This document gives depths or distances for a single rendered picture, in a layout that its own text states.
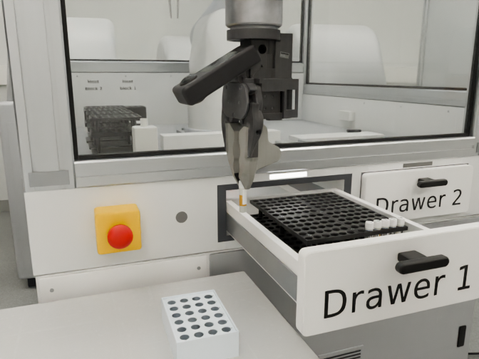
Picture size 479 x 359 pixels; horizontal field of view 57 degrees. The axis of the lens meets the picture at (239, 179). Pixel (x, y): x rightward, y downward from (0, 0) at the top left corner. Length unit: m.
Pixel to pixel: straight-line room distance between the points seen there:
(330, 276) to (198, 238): 0.35
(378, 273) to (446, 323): 0.70
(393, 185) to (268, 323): 0.44
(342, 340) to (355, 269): 0.54
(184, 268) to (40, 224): 0.26
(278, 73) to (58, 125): 0.36
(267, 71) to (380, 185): 0.45
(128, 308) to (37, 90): 0.37
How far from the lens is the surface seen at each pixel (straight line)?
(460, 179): 1.11
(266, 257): 0.67
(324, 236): 0.67
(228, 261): 0.87
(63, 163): 0.78
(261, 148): 0.60
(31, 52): 0.76
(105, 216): 0.75
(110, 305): 0.78
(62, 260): 0.82
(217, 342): 0.62
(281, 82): 0.59
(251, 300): 0.77
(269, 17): 0.58
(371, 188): 0.96
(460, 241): 0.67
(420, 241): 0.62
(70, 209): 0.79
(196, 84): 0.55
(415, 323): 1.21
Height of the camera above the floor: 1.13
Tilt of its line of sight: 13 degrees down
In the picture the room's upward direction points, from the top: straight up
